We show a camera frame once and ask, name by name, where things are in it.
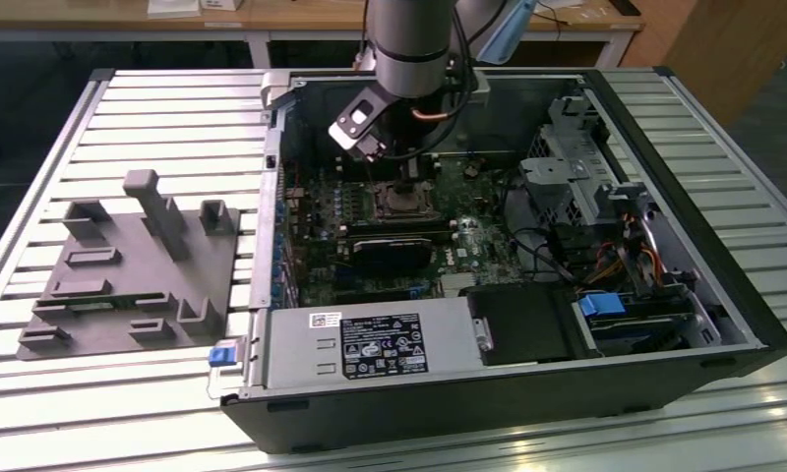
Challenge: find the silver CPU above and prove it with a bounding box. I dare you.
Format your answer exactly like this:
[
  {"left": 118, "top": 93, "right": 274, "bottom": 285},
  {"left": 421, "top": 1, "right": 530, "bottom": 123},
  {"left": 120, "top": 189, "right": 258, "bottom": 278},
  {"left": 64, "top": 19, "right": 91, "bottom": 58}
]
[{"left": 379, "top": 186, "right": 429, "bottom": 210}]

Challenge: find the metal socket cover frame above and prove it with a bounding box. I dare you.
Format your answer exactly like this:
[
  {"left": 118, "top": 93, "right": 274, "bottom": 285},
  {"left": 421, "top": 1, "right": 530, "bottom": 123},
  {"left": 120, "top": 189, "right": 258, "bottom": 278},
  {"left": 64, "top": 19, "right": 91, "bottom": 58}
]
[{"left": 369, "top": 179, "right": 441, "bottom": 221}]

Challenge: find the CPU socket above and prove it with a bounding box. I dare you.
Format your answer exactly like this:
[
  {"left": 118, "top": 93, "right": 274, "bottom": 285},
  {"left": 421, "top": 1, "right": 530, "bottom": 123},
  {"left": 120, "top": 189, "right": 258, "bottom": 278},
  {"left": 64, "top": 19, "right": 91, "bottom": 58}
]
[{"left": 366, "top": 177, "right": 442, "bottom": 221}]

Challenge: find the silver metal drive cage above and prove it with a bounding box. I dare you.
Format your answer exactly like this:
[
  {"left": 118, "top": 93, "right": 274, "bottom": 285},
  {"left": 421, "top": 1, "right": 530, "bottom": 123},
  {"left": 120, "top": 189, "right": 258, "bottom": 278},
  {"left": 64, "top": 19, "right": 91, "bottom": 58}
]
[{"left": 516, "top": 95, "right": 652, "bottom": 237}]

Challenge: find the green motherboard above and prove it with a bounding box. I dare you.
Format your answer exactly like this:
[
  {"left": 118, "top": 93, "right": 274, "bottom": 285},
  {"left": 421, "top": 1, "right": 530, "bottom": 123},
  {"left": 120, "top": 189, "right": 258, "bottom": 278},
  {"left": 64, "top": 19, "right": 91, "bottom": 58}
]
[{"left": 275, "top": 159, "right": 540, "bottom": 309}]

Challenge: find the black graphics card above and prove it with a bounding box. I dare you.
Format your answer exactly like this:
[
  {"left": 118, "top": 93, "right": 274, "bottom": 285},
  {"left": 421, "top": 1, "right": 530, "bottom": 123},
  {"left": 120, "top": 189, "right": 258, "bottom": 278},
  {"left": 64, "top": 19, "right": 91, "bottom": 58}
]
[{"left": 349, "top": 237, "right": 435, "bottom": 272}]

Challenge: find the pale blue teach pendant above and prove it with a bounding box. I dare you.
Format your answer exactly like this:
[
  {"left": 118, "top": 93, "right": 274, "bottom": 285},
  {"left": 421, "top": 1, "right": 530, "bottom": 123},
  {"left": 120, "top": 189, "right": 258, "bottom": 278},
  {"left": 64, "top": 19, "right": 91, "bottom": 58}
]
[{"left": 477, "top": 0, "right": 540, "bottom": 65}]

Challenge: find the silver chipset heatsink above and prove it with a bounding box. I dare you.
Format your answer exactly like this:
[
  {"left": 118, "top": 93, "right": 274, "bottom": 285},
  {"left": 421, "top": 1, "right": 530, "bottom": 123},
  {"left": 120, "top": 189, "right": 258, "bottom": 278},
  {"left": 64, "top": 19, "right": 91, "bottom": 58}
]
[{"left": 438, "top": 273, "right": 475, "bottom": 297}]

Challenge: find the black plastic shroud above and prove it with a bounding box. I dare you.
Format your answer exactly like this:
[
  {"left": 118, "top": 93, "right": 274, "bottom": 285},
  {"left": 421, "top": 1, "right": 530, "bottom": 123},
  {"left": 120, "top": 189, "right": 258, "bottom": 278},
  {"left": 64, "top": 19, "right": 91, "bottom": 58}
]
[{"left": 465, "top": 284, "right": 586, "bottom": 369}]

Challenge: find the hard disk in blue carrier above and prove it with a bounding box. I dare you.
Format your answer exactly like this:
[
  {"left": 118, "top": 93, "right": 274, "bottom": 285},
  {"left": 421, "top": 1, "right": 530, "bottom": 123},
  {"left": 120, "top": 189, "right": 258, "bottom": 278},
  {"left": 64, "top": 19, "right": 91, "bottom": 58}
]
[{"left": 577, "top": 292, "right": 694, "bottom": 356}]

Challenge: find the silver power supply with label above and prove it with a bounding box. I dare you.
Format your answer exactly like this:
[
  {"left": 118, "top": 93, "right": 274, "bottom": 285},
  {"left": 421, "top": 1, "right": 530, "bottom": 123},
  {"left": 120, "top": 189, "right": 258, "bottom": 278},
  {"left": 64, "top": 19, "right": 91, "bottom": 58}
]
[{"left": 239, "top": 294, "right": 491, "bottom": 399}]

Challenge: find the wooden cabinet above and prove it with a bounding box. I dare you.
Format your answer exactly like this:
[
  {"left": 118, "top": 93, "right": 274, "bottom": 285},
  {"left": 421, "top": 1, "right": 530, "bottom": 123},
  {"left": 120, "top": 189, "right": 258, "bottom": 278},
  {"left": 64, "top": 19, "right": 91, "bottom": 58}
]
[{"left": 620, "top": 0, "right": 787, "bottom": 127}]

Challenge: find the grey parts rack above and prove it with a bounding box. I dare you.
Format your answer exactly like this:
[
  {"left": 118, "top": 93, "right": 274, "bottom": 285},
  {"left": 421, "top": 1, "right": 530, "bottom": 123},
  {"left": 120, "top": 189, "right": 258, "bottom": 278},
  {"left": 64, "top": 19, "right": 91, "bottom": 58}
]
[{"left": 14, "top": 168, "right": 245, "bottom": 364}]

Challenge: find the blue case latch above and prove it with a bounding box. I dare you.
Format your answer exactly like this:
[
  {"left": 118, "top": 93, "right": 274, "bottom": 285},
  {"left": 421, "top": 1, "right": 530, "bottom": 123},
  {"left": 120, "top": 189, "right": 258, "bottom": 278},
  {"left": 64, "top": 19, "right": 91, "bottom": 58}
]
[{"left": 206, "top": 343, "right": 239, "bottom": 369}]

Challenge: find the black PC case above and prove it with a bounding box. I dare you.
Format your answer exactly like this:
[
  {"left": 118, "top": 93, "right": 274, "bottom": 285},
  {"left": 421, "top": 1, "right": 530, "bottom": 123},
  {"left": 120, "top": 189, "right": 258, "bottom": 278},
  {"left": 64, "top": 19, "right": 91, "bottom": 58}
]
[{"left": 219, "top": 66, "right": 787, "bottom": 456}]

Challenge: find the wooden desk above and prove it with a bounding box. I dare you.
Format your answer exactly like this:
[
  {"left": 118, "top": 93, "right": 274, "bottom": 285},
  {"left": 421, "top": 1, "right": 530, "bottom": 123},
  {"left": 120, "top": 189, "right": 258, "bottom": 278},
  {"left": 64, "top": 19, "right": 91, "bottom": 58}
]
[{"left": 0, "top": 0, "right": 646, "bottom": 68}]

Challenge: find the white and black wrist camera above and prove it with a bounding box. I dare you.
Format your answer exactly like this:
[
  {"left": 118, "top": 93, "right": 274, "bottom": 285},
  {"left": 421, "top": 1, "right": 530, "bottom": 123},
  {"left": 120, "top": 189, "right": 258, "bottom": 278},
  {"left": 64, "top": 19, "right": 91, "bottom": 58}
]
[{"left": 327, "top": 87, "right": 397, "bottom": 162}]

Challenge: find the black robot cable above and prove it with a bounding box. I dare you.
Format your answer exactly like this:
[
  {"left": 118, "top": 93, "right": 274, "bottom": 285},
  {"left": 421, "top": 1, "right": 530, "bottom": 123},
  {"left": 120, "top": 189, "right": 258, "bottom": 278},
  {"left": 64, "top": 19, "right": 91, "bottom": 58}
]
[{"left": 449, "top": 0, "right": 501, "bottom": 94}]

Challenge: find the thick black cable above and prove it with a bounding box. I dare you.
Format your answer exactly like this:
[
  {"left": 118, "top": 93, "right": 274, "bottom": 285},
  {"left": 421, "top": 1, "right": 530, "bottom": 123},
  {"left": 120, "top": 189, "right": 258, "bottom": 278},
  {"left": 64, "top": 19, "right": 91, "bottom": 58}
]
[{"left": 502, "top": 164, "right": 573, "bottom": 284}]

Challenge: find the yellow wire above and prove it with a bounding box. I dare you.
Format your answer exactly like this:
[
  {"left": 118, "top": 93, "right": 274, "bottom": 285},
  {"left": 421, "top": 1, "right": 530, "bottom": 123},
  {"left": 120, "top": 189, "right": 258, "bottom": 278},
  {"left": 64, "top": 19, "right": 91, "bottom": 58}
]
[{"left": 590, "top": 245, "right": 632, "bottom": 289}]

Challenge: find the orange wire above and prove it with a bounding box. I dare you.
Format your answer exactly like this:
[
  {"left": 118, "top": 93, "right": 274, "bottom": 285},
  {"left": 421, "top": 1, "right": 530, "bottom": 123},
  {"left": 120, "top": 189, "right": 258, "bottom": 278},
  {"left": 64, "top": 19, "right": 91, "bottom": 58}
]
[{"left": 620, "top": 213, "right": 669, "bottom": 289}]

